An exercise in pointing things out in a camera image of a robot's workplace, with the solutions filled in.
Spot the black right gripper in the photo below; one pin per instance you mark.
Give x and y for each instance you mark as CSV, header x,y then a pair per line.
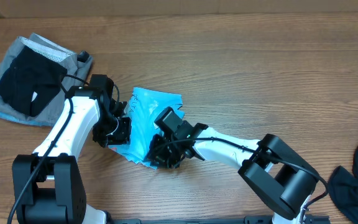
x,y
156,156

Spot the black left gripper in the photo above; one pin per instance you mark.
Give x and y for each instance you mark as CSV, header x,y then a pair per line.
x,y
122,136

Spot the light blue printed t-shirt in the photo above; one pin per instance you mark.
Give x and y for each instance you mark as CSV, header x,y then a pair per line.
x,y
143,108

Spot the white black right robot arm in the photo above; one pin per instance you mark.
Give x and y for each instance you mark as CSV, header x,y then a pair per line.
x,y
279,176

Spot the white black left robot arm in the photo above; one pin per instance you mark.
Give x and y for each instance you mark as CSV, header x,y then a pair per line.
x,y
48,187

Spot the grey folded garment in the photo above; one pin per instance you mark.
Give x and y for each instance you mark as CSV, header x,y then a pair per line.
x,y
77,64

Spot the dark folded garment in pile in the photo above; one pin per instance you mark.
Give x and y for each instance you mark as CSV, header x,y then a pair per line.
x,y
31,82

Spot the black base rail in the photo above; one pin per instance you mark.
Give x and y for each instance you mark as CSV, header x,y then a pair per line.
x,y
262,219

